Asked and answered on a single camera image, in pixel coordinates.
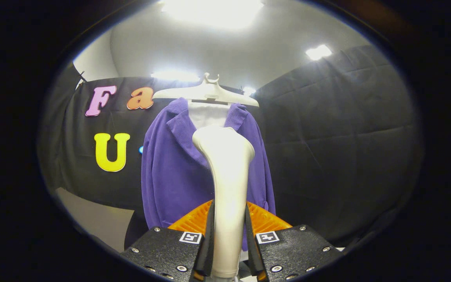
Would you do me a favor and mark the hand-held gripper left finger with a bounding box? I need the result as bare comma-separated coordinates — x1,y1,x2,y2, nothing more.
121,199,216,282

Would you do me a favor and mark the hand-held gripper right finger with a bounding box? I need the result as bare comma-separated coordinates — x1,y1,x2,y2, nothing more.
245,199,343,282

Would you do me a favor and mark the white garment steamer head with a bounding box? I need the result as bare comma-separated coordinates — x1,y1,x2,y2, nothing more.
191,125,256,278

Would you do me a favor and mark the purple jacket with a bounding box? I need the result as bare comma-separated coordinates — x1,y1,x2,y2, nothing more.
141,97,276,251

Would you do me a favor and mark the white clothes hanger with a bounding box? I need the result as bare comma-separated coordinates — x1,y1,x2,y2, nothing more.
153,72,260,108

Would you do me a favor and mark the grey cabinet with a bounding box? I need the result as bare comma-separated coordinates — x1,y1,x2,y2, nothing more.
55,187,135,253

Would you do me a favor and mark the black backdrop cloth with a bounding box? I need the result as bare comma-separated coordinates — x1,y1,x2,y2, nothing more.
38,43,424,251

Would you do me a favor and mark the long ceiling light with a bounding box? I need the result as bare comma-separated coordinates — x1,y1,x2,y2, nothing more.
150,70,200,82

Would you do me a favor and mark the double ceiling light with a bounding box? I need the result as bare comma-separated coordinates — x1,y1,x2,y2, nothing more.
305,44,333,61

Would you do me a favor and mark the large ceiling light panel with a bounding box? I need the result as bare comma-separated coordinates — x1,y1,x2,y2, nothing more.
159,0,265,30

